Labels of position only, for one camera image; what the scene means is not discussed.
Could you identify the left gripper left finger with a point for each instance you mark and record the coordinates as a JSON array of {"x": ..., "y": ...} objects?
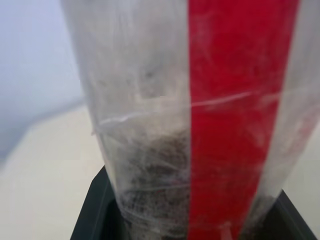
[{"x": 97, "y": 220}]

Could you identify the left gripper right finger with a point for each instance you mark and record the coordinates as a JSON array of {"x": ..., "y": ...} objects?
[{"x": 287, "y": 225}]

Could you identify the clear bottle red white label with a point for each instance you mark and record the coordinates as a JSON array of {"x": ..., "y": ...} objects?
[{"x": 150, "y": 75}]

